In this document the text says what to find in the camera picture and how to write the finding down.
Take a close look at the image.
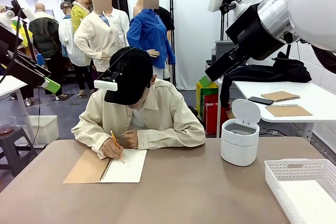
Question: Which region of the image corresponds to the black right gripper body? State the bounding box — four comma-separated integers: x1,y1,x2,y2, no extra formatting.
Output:
225,3,277,61

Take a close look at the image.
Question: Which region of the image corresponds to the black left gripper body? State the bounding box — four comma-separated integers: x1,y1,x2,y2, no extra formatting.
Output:
0,23,25,60

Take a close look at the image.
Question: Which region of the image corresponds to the yellow pencil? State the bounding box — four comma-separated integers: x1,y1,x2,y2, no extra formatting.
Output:
110,129,125,164

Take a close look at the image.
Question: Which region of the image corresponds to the brown spiral notebook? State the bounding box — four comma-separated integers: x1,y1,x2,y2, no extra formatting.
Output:
62,148,148,185

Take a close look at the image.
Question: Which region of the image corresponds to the person's left forearm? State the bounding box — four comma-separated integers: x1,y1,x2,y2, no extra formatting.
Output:
136,125,206,151

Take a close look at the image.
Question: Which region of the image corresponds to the person's right forearm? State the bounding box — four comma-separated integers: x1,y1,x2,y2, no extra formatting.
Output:
71,118,112,158

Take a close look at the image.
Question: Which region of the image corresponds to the person's right hand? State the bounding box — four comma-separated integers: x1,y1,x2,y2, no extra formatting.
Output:
101,136,124,159

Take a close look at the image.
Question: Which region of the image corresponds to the person's left hand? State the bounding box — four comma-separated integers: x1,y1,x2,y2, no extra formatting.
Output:
122,129,139,150

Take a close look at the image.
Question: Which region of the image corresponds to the grey box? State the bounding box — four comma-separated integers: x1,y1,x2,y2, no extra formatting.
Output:
215,40,236,61

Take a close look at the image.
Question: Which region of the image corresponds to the white height-adjustable table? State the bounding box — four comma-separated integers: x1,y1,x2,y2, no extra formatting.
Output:
0,75,39,149

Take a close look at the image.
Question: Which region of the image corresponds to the dark puffer jacket mannequin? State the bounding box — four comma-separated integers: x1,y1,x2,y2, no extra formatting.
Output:
28,3,68,99

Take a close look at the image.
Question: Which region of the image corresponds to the black smartphone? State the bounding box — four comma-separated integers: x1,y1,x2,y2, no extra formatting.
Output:
247,96,274,106

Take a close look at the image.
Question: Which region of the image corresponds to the black clothing pile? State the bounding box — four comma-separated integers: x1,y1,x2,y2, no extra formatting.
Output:
219,51,312,108

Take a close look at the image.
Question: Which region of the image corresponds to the glass bowl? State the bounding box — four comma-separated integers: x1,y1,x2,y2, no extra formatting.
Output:
0,116,17,137

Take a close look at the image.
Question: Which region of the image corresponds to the red bag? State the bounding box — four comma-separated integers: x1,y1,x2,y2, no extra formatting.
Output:
204,94,232,135

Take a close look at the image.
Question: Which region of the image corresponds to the white storage box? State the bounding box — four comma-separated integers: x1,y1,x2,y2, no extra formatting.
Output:
25,115,60,145

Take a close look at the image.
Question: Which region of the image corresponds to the closed brown notebook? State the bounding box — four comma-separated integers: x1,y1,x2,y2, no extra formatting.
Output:
265,104,313,118
260,91,301,103

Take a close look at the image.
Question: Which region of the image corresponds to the yellow jacket mannequin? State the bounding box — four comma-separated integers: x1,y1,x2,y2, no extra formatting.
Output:
70,0,93,35

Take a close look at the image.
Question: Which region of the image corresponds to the grey plastic stool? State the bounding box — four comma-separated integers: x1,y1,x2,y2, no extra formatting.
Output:
0,126,38,177

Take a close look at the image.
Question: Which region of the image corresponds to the black t-shirt mannequin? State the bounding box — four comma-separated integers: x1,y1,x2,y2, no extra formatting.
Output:
132,0,175,44

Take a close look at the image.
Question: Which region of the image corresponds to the person in cream shirt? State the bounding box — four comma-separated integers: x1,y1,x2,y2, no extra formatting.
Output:
71,46,206,159

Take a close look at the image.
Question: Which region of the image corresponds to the cream jacket mannequin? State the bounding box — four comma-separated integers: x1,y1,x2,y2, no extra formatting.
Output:
73,0,131,95

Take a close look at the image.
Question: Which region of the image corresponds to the blue shirt mannequin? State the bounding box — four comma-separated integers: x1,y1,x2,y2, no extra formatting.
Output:
127,0,176,82

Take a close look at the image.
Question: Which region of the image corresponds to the white lidded trash bin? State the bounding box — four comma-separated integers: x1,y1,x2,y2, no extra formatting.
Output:
220,99,261,167

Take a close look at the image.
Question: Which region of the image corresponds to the white side table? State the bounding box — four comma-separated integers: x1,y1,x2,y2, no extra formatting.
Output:
217,79,336,141

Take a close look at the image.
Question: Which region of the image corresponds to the black cap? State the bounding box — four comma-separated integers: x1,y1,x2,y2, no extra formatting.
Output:
104,46,154,105

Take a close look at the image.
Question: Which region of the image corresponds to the white perforated plastic basket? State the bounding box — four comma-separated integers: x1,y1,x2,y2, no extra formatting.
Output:
264,158,336,224

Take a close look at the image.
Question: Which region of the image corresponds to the white paper stack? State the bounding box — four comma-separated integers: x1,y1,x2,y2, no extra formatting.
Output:
278,179,336,224

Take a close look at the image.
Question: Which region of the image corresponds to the thin black hanging cable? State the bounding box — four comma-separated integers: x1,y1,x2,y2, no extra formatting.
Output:
27,87,42,154

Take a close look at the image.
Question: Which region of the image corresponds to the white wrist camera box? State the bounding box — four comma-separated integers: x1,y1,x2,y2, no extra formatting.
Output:
209,0,246,15

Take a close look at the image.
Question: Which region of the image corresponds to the white head camera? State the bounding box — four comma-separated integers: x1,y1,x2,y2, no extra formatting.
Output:
93,70,123,92

